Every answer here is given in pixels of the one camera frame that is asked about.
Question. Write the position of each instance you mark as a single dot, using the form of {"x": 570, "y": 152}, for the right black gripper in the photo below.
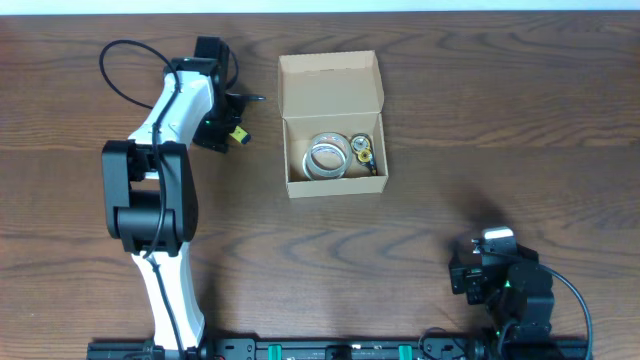
{"x": 470, "y": 274}

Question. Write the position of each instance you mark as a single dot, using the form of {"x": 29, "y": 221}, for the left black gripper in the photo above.
{"x": 215, "y": 135}

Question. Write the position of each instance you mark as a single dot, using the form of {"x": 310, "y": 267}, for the yellow highlighter marker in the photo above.
{"x": 240, "y": 135}

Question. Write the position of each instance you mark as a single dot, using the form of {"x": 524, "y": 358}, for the beige masking tape roll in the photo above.
{"x": 314, "y": 171}

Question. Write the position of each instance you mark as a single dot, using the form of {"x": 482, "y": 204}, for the clear tape roll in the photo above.
{"x": 337, "y": 140}

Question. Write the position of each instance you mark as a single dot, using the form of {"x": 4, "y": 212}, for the brown cardboard box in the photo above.
{"x": 331, "y": 92}

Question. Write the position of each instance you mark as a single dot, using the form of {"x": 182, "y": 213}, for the yellow correction tape dispenser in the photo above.
{"x": 362, "y": 147}

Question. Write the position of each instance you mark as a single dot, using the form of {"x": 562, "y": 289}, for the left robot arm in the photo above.
{"x": 150, "y": 197}

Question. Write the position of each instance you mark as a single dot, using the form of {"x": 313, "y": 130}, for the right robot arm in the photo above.
{"x": 516, "y": 292}

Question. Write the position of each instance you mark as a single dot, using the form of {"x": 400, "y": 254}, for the black ballpoint pen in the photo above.
{"x": 254, "y": 98}

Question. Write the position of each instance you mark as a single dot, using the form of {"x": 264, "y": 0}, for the black mounting rail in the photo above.
{"x": 437, "y": 347}

